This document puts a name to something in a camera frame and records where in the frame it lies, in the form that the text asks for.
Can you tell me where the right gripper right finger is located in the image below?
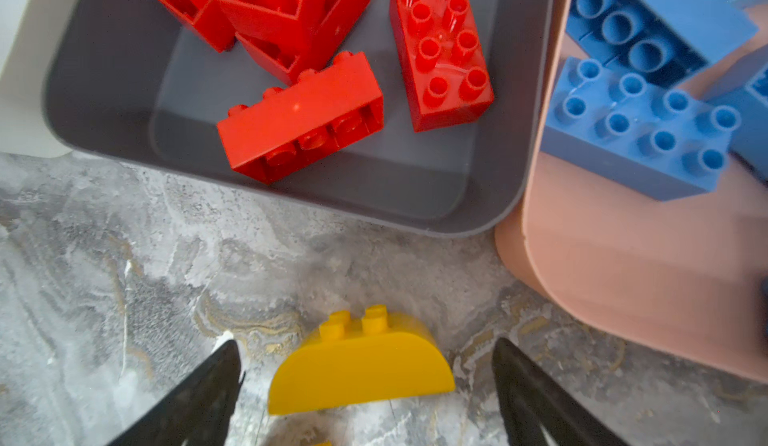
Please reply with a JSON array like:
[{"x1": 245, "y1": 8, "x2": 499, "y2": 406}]
[{"x1": 492, "y1": 338, "x2": 626, "y2": 445}]

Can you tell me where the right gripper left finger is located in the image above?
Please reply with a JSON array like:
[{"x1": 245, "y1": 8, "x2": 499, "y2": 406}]
[{"x1": 111, "y1": 339, "x2": 242, "y2": 445}]

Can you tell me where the yellow curved lego brick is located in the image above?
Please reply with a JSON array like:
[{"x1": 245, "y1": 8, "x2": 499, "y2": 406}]
[{"x1": 267, "y1": 305, "x2": 455, "y2": 415}]

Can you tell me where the red lego brick low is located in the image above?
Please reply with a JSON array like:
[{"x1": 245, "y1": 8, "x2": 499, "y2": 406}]
[{"x1": 389, "y1": 0, "x2": 495, "y2": 133}]

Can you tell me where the red lego brick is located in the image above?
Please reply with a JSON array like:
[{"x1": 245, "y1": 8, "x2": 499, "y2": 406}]
[
  {"x1": 217, "y1": 51, "x2": 384, "y2": 185},
  {"x1": 215, "y1": 0, "x2": 325, "y2": 52},
  {"x1": 158, "y1": 0, "x2": 236, "y2": 53},
  {"x1": 236, "y1": 0, "x2": 371, "y2": 85}
]

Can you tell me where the blue lego brick low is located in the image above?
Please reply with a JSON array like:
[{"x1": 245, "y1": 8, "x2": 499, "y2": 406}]
[{"x1": 566, "y1": 0, "x2": 758, "y2": 87}]

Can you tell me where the pink plastic tray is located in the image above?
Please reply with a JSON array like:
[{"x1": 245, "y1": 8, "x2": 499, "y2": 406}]
[{"x1": 494, "y1": 0, "x2": 768, "y2": 385}]

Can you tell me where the dark grey plastic tray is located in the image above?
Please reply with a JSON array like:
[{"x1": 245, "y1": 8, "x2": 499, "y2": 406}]
[{"x1": 44, "y1": 0, "x2": 567, "y2": 237}]

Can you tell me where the white plastic tray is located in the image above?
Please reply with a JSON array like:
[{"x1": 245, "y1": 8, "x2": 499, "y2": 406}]
[{"x1": 1, "y1": 0, "x2": 78, "y2": 158}]

